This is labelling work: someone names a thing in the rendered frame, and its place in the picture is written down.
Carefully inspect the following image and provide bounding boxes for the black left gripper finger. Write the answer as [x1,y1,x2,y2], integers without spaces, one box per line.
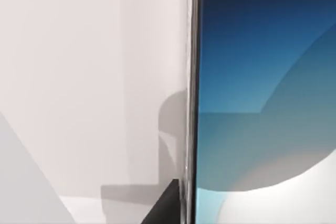
[141,178,182,224]

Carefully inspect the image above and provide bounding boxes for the smartphone with blue screen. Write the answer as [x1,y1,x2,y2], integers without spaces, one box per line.
[184,0,336,224]

